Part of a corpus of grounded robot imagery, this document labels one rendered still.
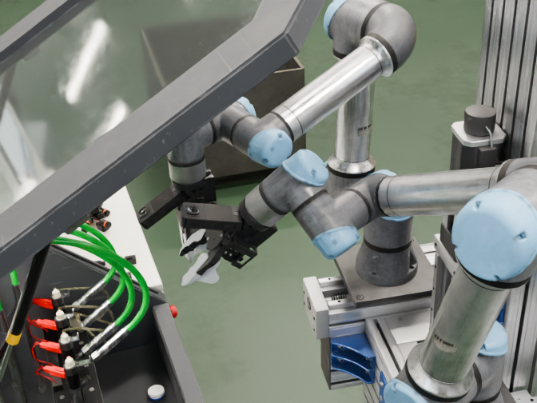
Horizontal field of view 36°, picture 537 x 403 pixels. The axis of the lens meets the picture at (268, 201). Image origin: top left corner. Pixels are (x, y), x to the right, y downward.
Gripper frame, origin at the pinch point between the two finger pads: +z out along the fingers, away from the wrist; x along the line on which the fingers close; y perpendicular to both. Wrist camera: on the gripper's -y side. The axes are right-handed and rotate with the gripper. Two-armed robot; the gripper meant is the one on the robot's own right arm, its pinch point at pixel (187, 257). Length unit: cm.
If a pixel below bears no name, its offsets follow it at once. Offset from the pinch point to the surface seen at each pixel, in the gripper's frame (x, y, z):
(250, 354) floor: 92, 37, 121
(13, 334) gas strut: -45, -35, -26
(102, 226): 52, -13, 21
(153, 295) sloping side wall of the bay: 19.3, -6.2, 23.3
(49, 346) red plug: -2.0, -32.6, 13.4
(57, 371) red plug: -10.4, -31.9, 13.4
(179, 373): -7.1, -6.3, 26.2
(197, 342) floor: 107, 19, 121
